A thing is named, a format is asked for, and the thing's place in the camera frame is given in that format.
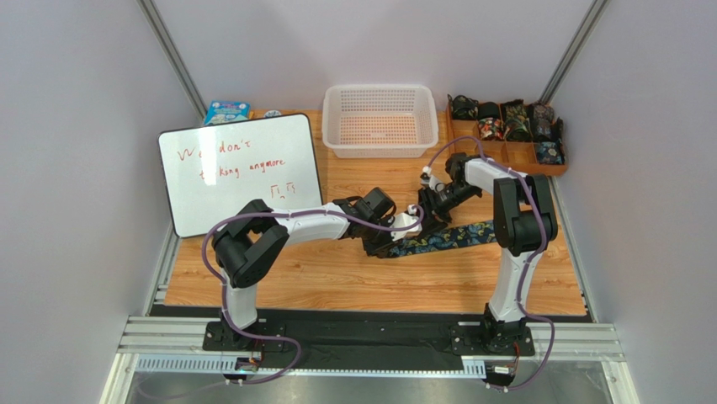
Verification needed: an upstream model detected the wooden compartment tray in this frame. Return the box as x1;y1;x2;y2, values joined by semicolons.
445;101;568;177

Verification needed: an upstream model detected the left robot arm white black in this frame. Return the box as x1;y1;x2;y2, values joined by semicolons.
202;188;404;332

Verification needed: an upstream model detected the rolled red floral tie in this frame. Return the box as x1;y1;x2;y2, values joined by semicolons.
477;102;504;141

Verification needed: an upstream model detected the aluminium rail frame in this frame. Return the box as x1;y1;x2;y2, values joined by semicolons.
101;309;639;403

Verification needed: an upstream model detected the rolled green dark tie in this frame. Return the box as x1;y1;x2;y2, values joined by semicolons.
500;99;532;142

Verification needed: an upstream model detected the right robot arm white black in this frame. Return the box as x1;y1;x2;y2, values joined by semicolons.
418;153;558;354

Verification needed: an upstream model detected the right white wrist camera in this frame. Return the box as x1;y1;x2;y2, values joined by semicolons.
420;166;446;193

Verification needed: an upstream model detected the blue printed box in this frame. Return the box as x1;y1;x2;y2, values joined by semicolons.
204;100;251;126

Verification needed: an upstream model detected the rolled dark tie far left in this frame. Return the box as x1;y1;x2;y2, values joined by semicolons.
448;94;480;120

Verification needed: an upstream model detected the whiteboard with red writing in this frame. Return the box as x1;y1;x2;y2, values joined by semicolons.
158;114;323;238

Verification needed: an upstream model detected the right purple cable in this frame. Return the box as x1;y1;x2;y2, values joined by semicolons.
420;135;557;391

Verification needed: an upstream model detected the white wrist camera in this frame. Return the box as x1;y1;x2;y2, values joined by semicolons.
390;205;424;242
420;166;446;193

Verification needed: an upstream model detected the white plastic perforated basket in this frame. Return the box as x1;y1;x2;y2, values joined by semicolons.
321;84;439;158

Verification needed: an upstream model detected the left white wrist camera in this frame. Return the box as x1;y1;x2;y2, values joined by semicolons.
390;205;424;242

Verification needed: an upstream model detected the purple cable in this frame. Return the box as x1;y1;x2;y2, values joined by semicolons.
201;204;426;385
420;135;557;391

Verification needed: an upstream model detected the dark blue floral necktie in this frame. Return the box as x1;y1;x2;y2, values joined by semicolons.
385;221;497;258

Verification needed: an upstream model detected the rolled blue floral tie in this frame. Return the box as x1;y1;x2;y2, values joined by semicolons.
535;141;566;165

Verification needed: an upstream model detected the small white round object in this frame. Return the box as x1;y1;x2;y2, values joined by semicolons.
263;109;283;118

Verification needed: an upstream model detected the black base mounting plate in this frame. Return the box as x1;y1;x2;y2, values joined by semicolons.
202;309;535;371

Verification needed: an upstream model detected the rolled grey dark tie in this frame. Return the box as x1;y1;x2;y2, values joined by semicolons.
528;102;555;141

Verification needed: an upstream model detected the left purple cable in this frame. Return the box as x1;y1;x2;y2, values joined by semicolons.
201;204;426;385

